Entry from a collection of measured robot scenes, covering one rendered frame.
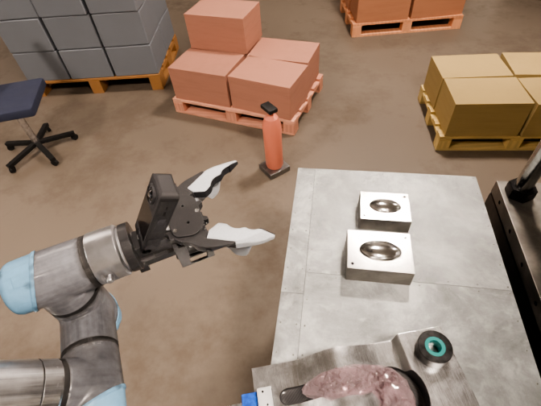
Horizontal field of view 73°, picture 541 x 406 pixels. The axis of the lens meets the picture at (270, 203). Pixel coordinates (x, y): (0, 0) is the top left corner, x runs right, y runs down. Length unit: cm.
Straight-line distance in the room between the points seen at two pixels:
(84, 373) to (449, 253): 112
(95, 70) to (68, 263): 356
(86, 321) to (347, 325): 76
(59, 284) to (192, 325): 158
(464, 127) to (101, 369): 274
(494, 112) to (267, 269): 186
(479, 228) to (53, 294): 129
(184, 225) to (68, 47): 357
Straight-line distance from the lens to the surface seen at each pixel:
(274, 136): 246
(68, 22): 390
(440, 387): 103
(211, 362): 200
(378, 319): 118
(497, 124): 304
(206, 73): 311
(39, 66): 425
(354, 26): 452
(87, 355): 58
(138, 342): 215
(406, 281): 123
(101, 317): 61
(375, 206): 137
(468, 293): 130
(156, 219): 48
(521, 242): 151
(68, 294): 56
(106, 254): 53
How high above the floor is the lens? 185
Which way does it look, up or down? 48 degrees down
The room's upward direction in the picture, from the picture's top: 6 degrees counter-clockwise
